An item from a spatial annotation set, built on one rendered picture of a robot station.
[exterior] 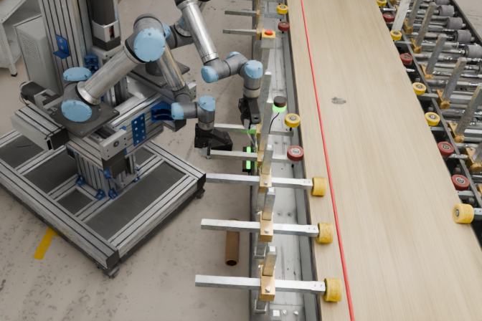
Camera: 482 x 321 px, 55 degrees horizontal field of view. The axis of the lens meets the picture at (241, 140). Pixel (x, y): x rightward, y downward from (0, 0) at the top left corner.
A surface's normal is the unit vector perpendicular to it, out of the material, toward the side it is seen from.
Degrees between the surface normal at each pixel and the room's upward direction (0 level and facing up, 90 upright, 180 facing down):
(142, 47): 85
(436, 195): 0
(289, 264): 0
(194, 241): 0
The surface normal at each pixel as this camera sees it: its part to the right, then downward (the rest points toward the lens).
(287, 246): 0.07, -0.73
